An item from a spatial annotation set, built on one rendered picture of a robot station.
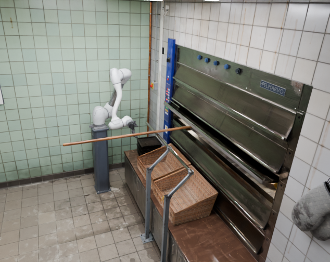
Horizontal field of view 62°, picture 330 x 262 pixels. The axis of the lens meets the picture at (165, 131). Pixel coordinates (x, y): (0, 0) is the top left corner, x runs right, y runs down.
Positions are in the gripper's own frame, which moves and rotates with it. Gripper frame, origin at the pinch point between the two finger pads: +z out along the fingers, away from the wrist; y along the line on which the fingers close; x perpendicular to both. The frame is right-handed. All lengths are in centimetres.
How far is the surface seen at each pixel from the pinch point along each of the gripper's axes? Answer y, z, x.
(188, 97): -38, 8, -59
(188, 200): 59, 64, -39
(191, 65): -74, 7, -59
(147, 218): 87, 46, 1
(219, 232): 60, 115, -45
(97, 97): -6, -117, 20
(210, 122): -30, 62, -55
